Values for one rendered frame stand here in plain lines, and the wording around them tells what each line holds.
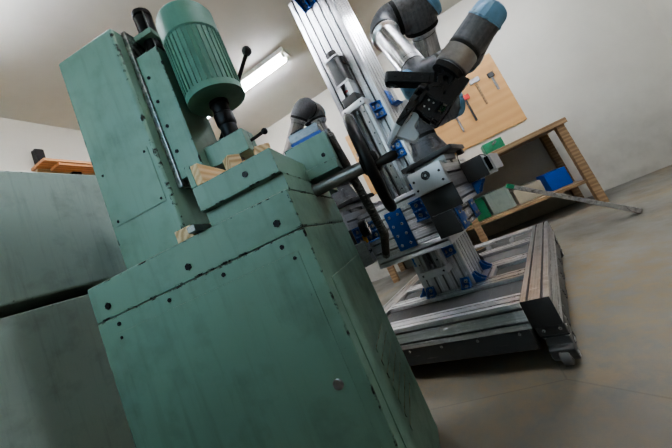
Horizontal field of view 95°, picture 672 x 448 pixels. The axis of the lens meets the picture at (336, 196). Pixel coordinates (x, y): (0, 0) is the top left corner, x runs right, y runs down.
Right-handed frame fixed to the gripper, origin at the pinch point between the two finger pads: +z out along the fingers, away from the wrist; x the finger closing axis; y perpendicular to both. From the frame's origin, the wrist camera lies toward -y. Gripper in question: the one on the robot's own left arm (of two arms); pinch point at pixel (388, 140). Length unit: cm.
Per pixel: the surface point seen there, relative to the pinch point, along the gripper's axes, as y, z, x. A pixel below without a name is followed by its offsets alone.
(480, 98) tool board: 5, -133, 324
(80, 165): -204, 132, 108
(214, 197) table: -23.0, 32.9, -12.0
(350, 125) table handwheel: -9.5, 2.2, -0.6
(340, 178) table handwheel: -6.4, 14.7, 9.0
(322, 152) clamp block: -15.9, 11.9, 12.2
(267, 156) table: -17.9, 18.3, -11.2
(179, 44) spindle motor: -68, 10, 3
